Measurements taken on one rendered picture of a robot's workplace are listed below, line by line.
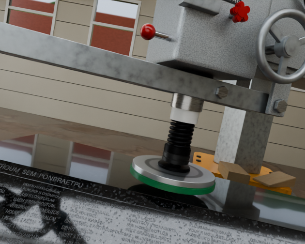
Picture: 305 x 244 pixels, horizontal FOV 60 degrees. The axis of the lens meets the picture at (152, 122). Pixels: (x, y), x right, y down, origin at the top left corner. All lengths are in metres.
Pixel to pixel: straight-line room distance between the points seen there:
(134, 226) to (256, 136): 1.05
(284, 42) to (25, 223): 0.65
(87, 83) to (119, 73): 6.58
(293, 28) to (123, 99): 6.33
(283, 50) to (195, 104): 0.21
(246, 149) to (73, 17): 6.52
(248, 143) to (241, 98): 0.84
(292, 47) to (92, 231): 0.55
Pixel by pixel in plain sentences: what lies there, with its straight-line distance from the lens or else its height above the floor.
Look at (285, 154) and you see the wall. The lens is 7.53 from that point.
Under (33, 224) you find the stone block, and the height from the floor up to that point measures 0.78.
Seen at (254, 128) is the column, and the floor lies 1.03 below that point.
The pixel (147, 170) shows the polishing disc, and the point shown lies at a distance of 0.61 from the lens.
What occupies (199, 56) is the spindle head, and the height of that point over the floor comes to 1.19.
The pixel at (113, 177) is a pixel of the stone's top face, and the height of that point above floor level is 0.87.
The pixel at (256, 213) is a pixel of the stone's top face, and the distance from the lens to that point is 0.71.
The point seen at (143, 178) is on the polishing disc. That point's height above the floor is 0.91.
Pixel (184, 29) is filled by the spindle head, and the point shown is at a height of 1.23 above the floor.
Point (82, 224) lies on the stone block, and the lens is 0.62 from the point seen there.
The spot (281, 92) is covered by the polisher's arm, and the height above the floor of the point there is 1.16.
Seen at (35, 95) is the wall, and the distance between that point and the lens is 7.66.
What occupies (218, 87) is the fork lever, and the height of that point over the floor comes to 1.14.
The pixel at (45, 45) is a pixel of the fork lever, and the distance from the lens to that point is 0.55.
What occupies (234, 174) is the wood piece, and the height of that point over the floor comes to 0.82.
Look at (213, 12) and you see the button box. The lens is 0.57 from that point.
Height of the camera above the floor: 1.10
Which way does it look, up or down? 6 degrees down
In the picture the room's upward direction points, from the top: 11 degrees clockwise
